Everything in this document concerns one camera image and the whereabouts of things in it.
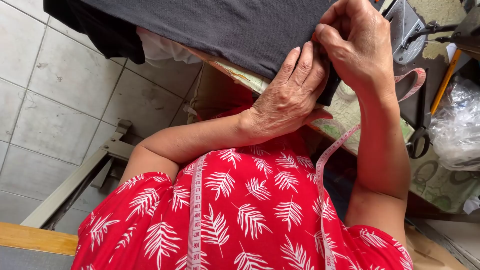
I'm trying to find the person's left hand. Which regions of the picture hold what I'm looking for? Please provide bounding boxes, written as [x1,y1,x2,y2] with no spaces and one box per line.
[239,41,333,146]

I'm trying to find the person's right hand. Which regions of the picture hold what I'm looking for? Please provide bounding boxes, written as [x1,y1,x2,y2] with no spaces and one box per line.
[313,0,397,97]

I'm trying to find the dark grey fabric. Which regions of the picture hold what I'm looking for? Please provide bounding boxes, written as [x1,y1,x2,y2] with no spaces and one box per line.
[80,0,377,107]

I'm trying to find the grey sewing machine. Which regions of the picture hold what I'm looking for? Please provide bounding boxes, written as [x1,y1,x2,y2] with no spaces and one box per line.
[379,0,480,67]

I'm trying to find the beige cloth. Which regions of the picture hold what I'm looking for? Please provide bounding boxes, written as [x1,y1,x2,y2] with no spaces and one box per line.
[186,62,256,122]

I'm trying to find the white paper slip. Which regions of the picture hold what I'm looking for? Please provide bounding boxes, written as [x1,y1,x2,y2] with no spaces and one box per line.
[445,43,459,64]

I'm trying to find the yellow pencil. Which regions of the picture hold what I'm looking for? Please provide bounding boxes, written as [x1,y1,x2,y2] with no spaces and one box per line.
[430,49,463,115]

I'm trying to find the red leaf-print dress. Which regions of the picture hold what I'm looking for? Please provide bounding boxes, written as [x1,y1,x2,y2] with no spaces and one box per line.
[71,105,414,270]

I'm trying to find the clear plastic bag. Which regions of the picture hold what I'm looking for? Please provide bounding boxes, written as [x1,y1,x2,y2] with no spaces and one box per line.
[428,77,480,172]

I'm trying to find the pink measuring tape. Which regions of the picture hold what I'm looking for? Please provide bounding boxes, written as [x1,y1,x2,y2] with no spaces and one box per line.
[186,67,427,270]

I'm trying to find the white cloth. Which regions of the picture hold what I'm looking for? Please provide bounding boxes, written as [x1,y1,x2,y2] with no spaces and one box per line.
[136,26,204,69]

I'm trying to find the white paper scrap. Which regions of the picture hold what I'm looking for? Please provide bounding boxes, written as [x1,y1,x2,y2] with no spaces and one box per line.
[463,196,480,215]

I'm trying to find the black cloth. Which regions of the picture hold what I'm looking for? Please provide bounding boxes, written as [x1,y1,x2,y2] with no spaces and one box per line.
[43,0,146,65]

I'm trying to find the wooden bench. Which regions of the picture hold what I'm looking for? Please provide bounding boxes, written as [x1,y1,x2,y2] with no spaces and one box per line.
[0,221,79,270]

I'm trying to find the black-handled scissors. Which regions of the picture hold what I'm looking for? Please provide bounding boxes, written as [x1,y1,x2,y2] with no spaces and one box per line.
[406,77,433,160]

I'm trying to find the grey metal frame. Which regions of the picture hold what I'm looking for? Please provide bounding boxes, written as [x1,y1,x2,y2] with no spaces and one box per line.
[20,119,136,230]

